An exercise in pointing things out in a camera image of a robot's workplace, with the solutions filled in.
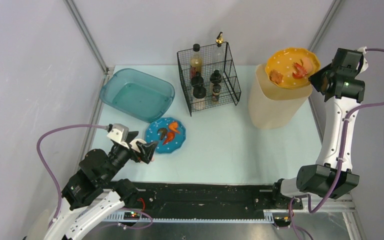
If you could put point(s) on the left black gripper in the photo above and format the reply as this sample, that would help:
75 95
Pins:
138 151

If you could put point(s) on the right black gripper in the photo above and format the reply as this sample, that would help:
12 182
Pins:
322 77

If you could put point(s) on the yellow polka dot plate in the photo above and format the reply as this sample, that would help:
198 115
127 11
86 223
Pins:
279 67

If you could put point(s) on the blue polka dot plate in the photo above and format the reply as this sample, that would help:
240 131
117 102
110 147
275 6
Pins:
151 134

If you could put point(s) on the white-bead shaker jar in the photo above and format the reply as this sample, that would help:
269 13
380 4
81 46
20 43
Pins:
197 80
199 98

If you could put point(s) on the small spice jar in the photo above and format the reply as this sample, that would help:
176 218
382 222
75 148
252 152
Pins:
216 90

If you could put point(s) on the brown sauce bottle black cap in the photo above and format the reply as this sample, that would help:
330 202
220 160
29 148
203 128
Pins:
196 61

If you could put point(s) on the white powder dispenser bottle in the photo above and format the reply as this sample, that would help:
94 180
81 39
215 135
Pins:
216 77

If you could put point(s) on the gold spout glass bottle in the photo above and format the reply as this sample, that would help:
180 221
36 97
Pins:
219 53

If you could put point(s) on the pink white mug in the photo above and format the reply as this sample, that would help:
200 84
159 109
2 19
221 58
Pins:
136 150

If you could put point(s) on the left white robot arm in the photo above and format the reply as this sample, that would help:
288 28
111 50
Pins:
74 217

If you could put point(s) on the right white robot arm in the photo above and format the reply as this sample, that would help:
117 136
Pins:
332 174

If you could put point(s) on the red toy food piece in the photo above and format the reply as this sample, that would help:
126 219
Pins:
300 71

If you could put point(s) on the peach toy food slice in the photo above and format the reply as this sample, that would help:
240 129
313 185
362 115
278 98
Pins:
307 64

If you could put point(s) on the dark toy shrimp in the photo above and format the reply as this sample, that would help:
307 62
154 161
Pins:
162 132

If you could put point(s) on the red toy shrimp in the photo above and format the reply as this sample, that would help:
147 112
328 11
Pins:
169 137

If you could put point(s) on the orange toy shrimp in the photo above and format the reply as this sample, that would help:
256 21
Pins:
173 127

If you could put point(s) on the teal plastic tub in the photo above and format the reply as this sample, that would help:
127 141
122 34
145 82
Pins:
138 94

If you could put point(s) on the beige waste bin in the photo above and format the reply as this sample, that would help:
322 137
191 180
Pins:
270 106

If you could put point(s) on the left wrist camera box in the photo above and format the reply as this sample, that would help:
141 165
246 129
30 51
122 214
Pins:
118 133

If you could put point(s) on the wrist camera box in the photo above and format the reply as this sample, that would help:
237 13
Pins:
363 63
118 133

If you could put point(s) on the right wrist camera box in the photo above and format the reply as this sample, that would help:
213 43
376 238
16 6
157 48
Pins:
363 63

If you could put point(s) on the right aluminium frame post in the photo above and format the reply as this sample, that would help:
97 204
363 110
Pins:
325 24

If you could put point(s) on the aluminium frame post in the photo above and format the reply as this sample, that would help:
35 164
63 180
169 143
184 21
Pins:
325 24
85 32

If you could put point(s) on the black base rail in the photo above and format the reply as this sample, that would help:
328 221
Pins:
187 201

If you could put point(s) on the black wire rack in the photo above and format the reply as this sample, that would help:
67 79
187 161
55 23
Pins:
230 87

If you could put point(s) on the left aluminium frame post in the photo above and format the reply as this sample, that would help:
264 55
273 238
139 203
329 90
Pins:
85 32

